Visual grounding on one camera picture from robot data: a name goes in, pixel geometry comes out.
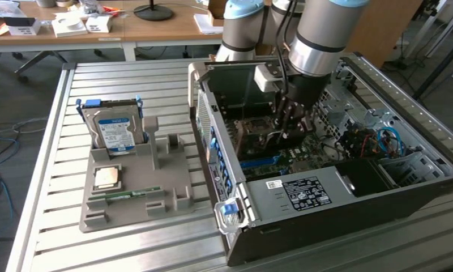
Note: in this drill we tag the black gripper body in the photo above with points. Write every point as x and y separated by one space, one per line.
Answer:
308 89

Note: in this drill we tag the low-profile graphics card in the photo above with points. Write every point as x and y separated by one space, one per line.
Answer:
256 146

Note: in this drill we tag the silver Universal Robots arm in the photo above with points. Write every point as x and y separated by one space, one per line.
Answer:
318 42

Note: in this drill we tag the CPU socket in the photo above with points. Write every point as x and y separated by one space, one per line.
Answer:
259 124

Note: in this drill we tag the green motherboard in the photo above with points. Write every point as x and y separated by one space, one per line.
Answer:
306 147

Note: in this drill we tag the perforated metal drive cage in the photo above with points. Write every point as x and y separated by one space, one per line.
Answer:
347 113

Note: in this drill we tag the blue expansion slot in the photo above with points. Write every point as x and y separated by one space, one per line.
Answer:
260 163

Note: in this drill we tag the black plastic shroud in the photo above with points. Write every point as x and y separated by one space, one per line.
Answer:
367 178

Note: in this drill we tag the grey power supply unit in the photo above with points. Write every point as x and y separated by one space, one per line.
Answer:
272 204

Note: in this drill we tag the wooden cabinet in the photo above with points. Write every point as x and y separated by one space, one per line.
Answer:
392 28

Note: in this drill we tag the white paper stack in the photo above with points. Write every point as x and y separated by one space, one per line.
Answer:
208 25

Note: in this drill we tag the metal disk bay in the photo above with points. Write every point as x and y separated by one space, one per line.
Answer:
419 167

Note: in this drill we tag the blue case latch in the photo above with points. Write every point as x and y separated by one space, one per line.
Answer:
228 210

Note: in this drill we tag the brown cardboard box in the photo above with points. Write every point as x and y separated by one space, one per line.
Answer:
216 8

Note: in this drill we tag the black open PC case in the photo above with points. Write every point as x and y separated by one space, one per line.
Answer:
324 226

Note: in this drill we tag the grey parts rack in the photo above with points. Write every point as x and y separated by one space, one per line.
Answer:
136 175

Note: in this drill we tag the hard disk in blue caddy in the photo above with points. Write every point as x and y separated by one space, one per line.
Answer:
115 133

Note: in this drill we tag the wooden desk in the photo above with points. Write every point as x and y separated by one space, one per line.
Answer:
155 28

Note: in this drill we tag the green RAM stick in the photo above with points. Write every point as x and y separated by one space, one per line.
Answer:
136 193

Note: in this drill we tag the black lamp base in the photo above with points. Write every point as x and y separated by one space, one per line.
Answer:
152 14

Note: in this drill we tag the CPU chip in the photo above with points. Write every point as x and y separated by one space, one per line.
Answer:
107 178

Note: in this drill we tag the orange packet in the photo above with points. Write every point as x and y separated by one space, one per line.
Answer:
114 10

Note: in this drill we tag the white box with label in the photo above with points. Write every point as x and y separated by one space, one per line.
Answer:
98 25

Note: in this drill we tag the white box under tape roll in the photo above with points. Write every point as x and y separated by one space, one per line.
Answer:
70 32

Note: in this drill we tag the white tape roll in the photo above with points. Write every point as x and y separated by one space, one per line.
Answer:
70 23

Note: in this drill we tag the black and white box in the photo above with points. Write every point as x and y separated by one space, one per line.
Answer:
23 28

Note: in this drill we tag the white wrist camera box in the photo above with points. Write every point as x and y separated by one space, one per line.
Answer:
266 80

